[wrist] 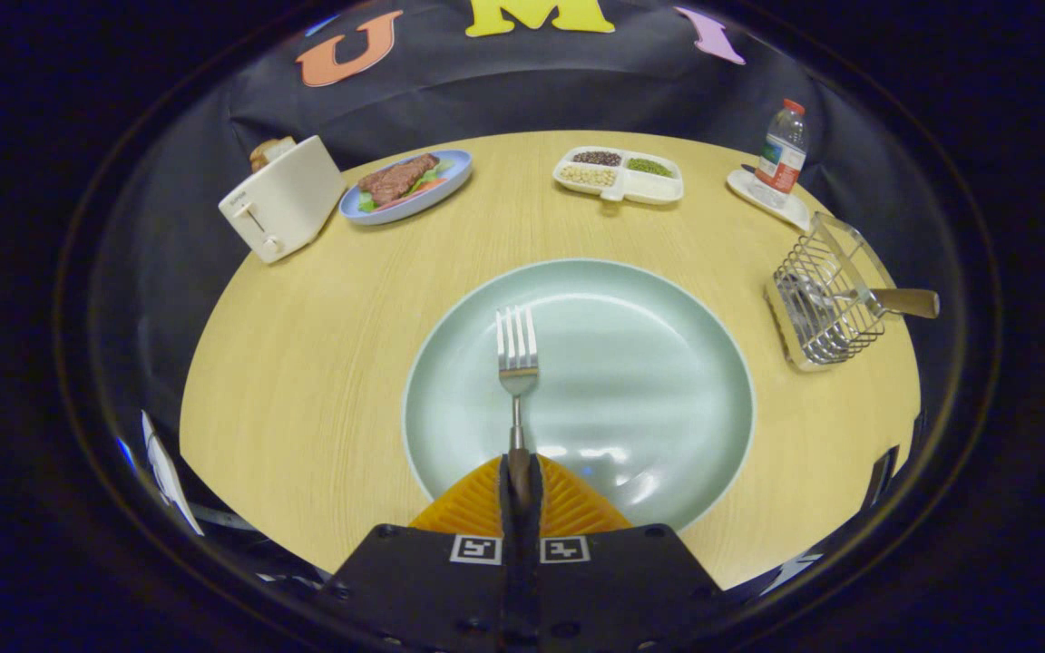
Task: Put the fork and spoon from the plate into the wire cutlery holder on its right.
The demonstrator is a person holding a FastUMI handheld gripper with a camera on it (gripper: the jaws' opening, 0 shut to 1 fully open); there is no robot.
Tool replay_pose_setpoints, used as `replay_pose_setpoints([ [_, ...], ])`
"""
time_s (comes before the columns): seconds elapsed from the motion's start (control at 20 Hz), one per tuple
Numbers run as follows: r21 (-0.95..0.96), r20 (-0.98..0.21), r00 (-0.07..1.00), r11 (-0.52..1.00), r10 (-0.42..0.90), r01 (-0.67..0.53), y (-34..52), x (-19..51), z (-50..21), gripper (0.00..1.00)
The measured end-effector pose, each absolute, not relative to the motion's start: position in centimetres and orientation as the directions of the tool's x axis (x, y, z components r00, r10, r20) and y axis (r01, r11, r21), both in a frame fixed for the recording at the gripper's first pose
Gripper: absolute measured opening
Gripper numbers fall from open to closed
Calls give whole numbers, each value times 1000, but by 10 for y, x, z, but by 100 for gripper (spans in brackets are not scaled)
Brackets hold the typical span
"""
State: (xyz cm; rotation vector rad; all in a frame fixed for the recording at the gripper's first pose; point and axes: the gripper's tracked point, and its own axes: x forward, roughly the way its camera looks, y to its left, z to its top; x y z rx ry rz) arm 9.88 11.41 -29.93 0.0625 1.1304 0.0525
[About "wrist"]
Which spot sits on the white toaster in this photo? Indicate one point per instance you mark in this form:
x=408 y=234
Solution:
x=287 y=199

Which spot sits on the blue plate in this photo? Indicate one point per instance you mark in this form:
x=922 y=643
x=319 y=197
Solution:
x=414 y=211

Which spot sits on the clear red-capped water bottle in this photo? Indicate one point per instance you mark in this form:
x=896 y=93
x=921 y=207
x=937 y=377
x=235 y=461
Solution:
x=781 y=159

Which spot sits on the pale green plate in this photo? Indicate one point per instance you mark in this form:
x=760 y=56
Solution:
x=631 y=381

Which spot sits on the white divided bean tray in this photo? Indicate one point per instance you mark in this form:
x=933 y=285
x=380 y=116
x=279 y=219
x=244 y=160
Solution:
x=649 y=188

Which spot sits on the steak with vegetables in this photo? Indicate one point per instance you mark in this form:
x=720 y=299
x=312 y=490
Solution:
x=395 y=180

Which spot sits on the black backdrop cloth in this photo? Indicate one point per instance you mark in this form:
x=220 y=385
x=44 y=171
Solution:
x=504 y=82

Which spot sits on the toasted bread slice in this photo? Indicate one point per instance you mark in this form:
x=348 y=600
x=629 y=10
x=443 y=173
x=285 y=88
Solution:
x=270 y=152

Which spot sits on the white square coaster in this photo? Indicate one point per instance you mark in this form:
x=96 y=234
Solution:
x=790 y=216

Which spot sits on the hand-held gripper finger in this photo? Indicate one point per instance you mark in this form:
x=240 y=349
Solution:
x=512 y=580
x=532 y=580

